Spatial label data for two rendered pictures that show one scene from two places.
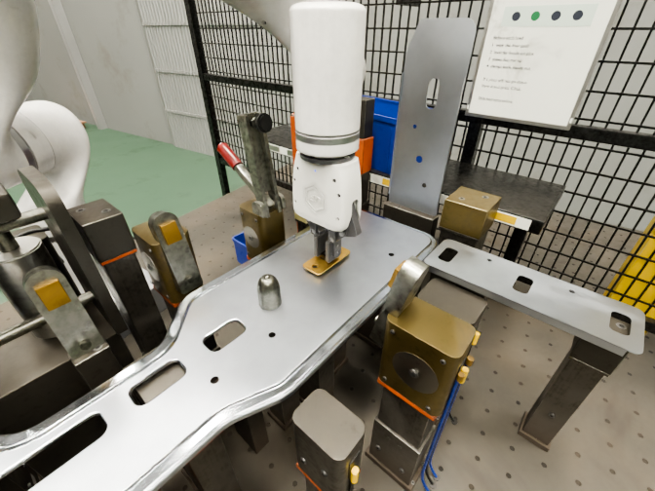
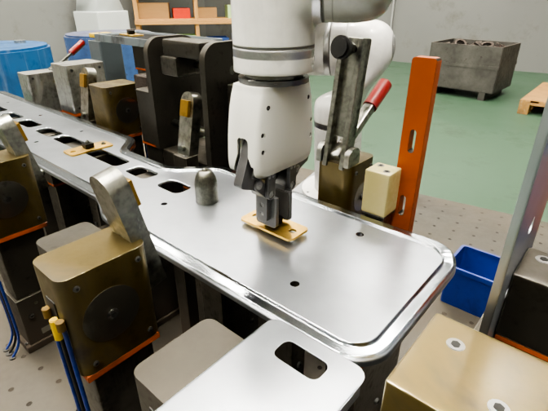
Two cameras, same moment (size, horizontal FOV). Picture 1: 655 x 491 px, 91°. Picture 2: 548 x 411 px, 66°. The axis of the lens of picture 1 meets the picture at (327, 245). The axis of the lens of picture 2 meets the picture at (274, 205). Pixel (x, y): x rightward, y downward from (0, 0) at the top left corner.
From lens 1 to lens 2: 63 cm
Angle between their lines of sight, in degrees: 75
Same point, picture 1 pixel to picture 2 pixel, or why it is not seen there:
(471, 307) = (169, 382)
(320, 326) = (163, 225)
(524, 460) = not seen: outside the picture
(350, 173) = (236, 98)
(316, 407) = (85, 231)
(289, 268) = not seen: hidden behind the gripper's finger
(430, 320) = (95, 251)
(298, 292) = (218, 213)
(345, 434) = (53, 243)
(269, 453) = not seen: hidden behind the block
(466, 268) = (251, 377)
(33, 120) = (347, 31)
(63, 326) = (182, 130)
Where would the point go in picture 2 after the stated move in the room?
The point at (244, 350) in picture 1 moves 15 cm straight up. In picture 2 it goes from (152, 194) to (138, 91)
